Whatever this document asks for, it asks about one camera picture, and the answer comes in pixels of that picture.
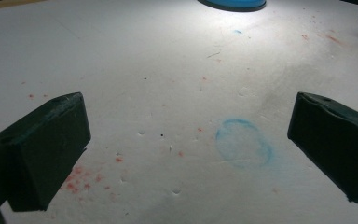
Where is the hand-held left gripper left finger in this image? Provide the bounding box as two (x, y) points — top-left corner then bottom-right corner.
(0, 91), (92, 213)

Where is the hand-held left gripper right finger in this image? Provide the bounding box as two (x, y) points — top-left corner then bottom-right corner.
(286, 91), (358, 204)

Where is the blue round container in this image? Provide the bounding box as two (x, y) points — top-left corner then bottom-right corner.
(197, 0), (268, 13)

